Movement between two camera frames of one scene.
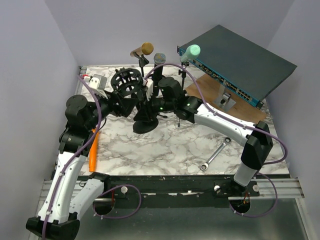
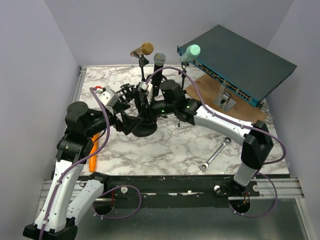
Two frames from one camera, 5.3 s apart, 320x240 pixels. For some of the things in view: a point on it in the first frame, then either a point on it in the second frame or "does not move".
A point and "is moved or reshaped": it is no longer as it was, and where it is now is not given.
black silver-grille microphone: (159, 58) does not move
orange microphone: (93, 153) does not move
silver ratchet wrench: (204, 167) does not move
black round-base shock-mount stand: (127, 82) is moved or reshaped
